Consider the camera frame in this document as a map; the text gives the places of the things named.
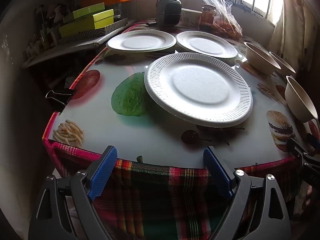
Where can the large white foam plate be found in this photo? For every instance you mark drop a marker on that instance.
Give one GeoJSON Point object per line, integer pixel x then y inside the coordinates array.
{"type": "Point", "coordinates": [200, 87]}

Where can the grey striped box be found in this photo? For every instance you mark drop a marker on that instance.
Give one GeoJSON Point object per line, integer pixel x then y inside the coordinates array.
{"type": "Point", "coordinates": [100, 32]}

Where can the red label sauce jar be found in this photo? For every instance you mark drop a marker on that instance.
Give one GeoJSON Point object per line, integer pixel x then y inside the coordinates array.
{"type": "Point", "coordinates": [207, 16]}

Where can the patterned beige curtain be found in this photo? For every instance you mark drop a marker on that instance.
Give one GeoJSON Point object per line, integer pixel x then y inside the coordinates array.
{"type": "Point", "coordinates": [300, 30]}

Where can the white side shelf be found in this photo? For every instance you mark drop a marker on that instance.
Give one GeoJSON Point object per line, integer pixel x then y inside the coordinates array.
{"type": "Point", "coordinates": [62, 50]}

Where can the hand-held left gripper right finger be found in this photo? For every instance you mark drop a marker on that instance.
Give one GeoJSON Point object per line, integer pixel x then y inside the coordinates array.
{"type": "Point", "coordinates": [216, 172]}

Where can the clear plastic bag of oranges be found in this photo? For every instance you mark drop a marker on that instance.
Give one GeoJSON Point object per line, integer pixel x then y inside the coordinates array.
{"type": "Point", "coordinates": [225, 20]}

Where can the black binder clip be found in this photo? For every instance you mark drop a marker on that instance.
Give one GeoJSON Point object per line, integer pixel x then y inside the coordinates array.
{"type": "Point", "coordinates": [62, 96]}

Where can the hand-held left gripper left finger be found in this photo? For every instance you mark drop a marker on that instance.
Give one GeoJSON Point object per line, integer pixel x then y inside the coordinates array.
{"type": "Point", "coordinates": [103, 172]}

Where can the grey portable fan heater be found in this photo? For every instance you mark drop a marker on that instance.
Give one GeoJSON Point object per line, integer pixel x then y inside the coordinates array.
{"type": "Point", "coordinates": [168, 12]}

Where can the group of small bottles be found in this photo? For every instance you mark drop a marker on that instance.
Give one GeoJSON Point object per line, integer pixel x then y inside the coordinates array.
{"type": "Point", "coordinates": [46, 32]}

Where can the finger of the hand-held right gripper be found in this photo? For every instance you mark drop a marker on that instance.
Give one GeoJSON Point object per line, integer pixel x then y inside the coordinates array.
{"type": "Point", "coordinates": [313, 142]}
{"type": "Point", "coordinates": [297, 150]}

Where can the glass jar with metal lid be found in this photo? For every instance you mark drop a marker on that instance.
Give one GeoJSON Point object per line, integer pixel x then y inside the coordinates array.
{"type": "Point", "coordinates": [117, 15]}

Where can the large yellow-green box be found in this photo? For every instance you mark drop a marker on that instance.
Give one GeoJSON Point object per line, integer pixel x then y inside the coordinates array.
{"type": "Point", "coordinates": [85, 25]}

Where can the slim green box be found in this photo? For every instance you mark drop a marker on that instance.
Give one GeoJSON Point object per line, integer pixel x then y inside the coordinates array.
{"type": "Point", "coordinates": [83, 12]}

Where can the beige paper bowl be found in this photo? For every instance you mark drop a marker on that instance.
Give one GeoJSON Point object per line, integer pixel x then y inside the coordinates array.
{"type": "Point", "coordinates": [285, 63]}
{"type": "Point", "coordinates": [298, 100]}
{"type": "Point", "coordinates": [260, 58]}

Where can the white round tub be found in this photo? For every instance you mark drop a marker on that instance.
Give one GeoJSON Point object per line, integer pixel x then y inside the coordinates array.
{"type": "Point", "coordinates": [191, 17]}

